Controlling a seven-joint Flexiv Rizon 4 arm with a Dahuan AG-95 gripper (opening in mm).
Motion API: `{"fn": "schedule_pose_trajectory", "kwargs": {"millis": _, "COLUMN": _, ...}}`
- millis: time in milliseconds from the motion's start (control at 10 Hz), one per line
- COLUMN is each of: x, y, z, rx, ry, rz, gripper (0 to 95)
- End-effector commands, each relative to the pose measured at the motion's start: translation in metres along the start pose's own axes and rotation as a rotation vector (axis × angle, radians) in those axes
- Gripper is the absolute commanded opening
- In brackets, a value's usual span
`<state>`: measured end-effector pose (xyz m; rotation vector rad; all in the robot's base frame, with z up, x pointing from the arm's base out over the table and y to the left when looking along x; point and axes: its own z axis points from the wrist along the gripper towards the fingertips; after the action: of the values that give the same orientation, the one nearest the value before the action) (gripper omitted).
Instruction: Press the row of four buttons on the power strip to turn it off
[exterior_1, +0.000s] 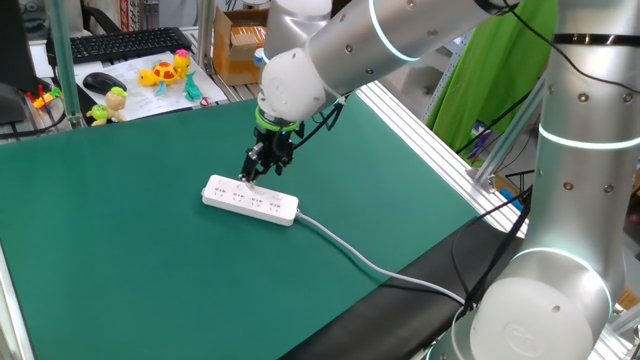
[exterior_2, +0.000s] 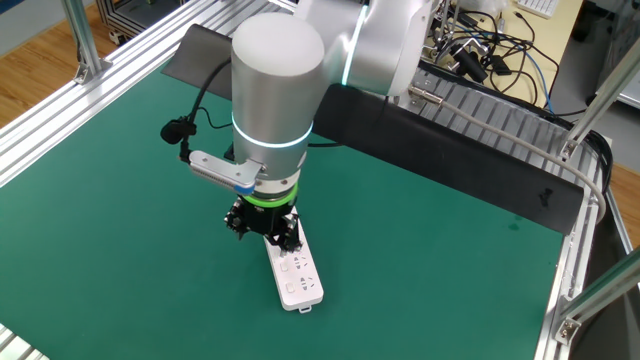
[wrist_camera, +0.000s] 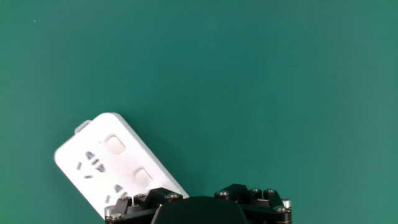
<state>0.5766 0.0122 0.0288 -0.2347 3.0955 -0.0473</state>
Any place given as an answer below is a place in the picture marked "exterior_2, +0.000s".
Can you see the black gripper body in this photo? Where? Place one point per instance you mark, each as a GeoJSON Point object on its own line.
{"type": "Point", "coordinates": [262, 220]}

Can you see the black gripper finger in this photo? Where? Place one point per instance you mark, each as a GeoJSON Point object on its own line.
{"type": "Point", "coordinates": [289, 235]}
{"type": "Point", "coordinates": [235, 220]}

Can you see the white four-socket power strip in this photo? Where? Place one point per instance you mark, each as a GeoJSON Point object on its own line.
{"type": "Point", "coordinates": [300, 285]}

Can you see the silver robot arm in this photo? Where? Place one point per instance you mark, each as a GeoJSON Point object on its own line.
{"type": "Point", "coordinates": [275, 90]}

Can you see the black power adapter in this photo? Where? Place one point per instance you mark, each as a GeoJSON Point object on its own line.
{"type": "Point", "coordinates": [500, 65]}

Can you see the black foam microphone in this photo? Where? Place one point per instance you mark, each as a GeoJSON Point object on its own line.
{"type": "Point", "coordinates": [172, 131]}

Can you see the green table mat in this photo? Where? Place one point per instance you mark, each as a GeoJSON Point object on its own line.
{"type": "Point", "coordinates": [125, 250]}

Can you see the black table mat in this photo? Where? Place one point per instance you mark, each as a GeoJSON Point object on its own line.
{"type": "Point", "coordinates": [450, 150]}

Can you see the ribbed aluminium table deck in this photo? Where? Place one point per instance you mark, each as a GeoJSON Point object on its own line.
{"type": "Point", "coordinates": [500, 112]}

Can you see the black cylindrical device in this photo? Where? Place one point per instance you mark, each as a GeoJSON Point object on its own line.
{"type": "Point", "coordinates": [470, 65]}

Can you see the beige desk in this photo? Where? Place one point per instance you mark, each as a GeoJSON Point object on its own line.
{"type": "Point", "coordinates": [545, 40]}

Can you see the white keyboard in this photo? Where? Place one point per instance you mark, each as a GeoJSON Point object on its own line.
{"type": "Point", "coordinates": [537, 7]}

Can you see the wide aluminium frame rail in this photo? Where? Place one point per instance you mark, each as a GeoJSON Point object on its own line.
{"type": "Point", "coordinates": [100, 85]}

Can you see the black and yellow striped frame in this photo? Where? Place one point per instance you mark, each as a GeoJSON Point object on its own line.
{"type": "Point", "coordinates": [117, 22]}

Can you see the aluminium frame post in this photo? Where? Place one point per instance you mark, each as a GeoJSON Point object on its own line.
{"type": "Point", "coordinates": [80, 35]}
{"type": "Point", "coordinates": [600, 295]}
{"type": "Point", "coordinates": [600, 95]}

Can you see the short aluminium rail piece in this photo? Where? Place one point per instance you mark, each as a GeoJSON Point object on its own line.
{"type": "Point", "coordinates": [20, 345]}

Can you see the narrow aluminium frame rail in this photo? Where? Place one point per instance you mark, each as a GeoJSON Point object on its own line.
{"type": "Point", "coordinates": [565, 280]}

